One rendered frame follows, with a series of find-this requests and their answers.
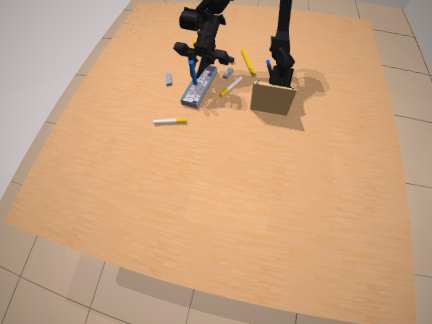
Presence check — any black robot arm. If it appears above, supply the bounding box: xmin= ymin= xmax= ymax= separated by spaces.
xmin=179 ymin=0 xmax=295 ymax=88

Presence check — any grey rectangular bar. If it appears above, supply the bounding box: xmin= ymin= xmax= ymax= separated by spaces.
xmin=165 ymin=72 xmax=172 ymax=86

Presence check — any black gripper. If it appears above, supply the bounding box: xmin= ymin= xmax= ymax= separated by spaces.
xmin=173 ymin=29 xmax=230 ymax=79

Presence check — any blue stylus with white tip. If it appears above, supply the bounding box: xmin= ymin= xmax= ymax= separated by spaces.
xmin=188 ymin=60 xmax=197 ymax=89

